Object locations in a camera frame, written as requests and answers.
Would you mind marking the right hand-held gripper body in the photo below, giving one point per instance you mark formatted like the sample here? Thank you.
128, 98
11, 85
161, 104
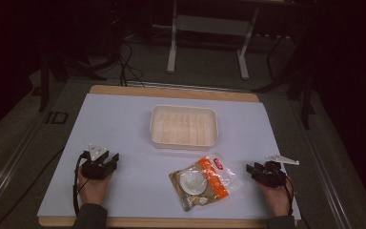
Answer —
274, 171

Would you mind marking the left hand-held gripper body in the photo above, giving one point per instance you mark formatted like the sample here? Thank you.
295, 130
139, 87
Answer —
96, 165

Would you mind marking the clear orange snack packet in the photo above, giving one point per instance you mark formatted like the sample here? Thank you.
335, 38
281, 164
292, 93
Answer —
205, 183

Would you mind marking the person's left hand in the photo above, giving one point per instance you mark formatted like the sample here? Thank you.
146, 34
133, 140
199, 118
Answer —
92, 187

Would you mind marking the person's right hand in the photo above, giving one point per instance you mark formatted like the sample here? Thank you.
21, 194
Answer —
278, 197

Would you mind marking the white table mat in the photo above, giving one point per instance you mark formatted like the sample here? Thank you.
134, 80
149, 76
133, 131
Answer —
168, 152

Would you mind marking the black stand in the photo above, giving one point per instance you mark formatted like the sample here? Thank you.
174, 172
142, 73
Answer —
298, 82
60, 63

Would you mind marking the black floor bracket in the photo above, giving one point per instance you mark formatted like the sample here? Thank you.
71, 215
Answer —
57, 117

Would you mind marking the white metal table frame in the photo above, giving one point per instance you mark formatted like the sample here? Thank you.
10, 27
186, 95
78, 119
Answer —
209, 35

